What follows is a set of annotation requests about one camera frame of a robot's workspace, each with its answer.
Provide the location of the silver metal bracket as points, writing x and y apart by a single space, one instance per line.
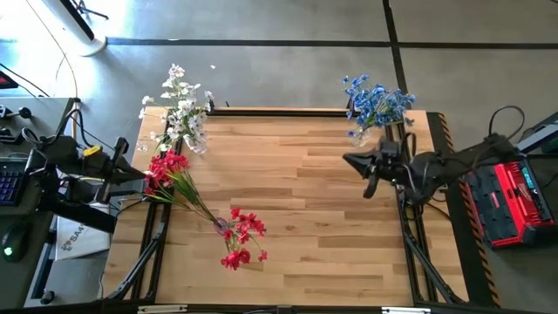
406 310
162 309

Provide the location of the black base plate hazard stripe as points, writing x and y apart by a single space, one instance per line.
468 261

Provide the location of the black computer mouse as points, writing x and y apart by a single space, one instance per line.
13 242

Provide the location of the black caster wheel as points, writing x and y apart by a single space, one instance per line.
47 297

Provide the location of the blue artificial flower bunch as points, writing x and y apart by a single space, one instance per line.
394 109
362 98

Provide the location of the black floor tape strip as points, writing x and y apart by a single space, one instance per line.
261 43
392 43

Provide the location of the white base black pole stand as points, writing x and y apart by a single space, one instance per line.
93 45

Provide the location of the red black tool case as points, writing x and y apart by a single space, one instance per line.
505 205

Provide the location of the yellow label tag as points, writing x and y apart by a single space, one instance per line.
91 151

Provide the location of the black backlit keyboard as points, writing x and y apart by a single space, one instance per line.
8 187

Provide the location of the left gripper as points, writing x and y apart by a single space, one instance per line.
98 163

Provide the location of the black table edge rail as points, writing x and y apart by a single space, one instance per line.
218 309
283 112

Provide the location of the black table frame rails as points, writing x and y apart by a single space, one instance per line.
410 270
150 279

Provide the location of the red lit black device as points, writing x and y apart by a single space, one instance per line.
6 80

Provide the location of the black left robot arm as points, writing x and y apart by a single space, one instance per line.
61 152

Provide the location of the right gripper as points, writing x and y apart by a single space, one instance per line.
394 163

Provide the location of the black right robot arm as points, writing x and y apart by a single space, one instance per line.
436 172

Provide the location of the grey desk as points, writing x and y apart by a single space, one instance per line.
17 279

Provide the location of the thin black tripod legs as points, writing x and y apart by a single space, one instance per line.
87 8

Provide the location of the grey blue box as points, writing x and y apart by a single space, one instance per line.
540 135

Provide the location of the black desk gadget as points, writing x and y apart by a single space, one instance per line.
11 136

